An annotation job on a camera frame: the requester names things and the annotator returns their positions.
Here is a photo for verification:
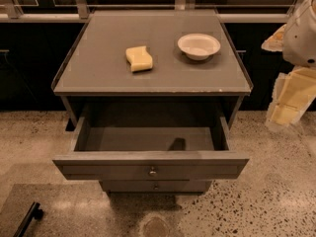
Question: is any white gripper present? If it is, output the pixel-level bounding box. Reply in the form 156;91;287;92
261;0;316;132

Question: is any yellow sponge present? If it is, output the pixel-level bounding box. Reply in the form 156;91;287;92
125;45;153;72

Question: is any grey drawer cabinet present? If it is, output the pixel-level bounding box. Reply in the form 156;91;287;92
52;10;253;193

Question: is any metal top drawer knob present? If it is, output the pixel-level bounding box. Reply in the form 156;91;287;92
148;167;157;177

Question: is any open top drawer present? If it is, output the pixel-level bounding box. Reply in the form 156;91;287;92
53;103;249;181

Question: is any lower drawer front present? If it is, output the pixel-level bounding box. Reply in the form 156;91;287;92
101;180;210;193

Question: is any white bowl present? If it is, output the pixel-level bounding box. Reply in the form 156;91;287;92
178;34;221;61

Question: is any round floor drain cover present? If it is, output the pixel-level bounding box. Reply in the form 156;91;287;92
139;214;170;237

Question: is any black bar with wheel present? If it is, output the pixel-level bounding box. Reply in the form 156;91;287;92
13;202;43;237

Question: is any metal railing frame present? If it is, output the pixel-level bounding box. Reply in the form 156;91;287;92
0;0;303;23

